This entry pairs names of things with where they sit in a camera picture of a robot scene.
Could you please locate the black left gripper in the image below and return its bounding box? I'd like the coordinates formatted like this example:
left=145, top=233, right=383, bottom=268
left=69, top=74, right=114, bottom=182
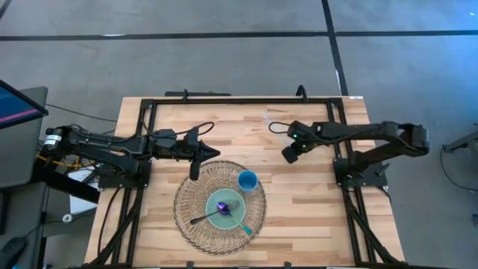
left=152, top=129, right=221, bottom=162

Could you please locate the light blue plastic cup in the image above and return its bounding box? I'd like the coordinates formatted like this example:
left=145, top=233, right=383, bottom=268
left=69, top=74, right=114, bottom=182
left=237, top=170, right=259, bottom=194

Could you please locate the iridescent spoon with teal handle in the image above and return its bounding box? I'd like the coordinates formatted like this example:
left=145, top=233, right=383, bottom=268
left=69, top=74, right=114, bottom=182
left=216, top=201, right=253, bottom=235

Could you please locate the dark metal fork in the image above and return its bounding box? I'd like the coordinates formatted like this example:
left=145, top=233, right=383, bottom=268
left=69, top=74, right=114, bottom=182
left=189, top=200, right=241, bottom=226

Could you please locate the pale green bowl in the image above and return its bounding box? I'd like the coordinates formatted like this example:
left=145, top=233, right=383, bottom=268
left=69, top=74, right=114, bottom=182
left=205, top=188, right=246, bottom=230

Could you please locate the round woven straw placemat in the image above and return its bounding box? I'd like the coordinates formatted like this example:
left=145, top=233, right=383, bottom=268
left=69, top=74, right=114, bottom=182
left=173, top=160, right=267, bottom=256

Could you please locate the white paper sheet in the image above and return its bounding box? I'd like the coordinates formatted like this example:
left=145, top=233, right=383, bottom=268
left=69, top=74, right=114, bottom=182
left=69, top=167, right=100, bottom=216

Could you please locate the grey metal stand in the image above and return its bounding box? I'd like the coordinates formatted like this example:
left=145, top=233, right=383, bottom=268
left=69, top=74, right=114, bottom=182
left=442, top=129, right=478, bottom=154

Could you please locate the large display screen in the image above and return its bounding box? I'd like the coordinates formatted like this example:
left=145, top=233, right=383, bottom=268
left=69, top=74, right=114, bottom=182
left=0, top=78, right=49, bottom=130

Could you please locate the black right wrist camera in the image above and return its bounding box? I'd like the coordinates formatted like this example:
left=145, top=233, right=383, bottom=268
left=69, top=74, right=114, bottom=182
left=282, top=146, right=299, bottom=164

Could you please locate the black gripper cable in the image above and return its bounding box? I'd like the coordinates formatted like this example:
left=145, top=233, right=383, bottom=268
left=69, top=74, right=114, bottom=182
left=141, top=121, right=216, bottom=140
left=268, top=121, right=291, bottom=135

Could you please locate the black aluminium table frame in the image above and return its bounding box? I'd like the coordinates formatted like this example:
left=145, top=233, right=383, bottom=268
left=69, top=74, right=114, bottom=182
left=85, top=96, right=404, bottom=269

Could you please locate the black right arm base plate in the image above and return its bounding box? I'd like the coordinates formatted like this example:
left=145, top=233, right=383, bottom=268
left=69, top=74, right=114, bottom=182
left=333, top=156, right=389, bottom=188

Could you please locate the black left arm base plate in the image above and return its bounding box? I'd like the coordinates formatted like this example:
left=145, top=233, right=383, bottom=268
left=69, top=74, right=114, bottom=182
left=97, top=160, right=152, bottom=189

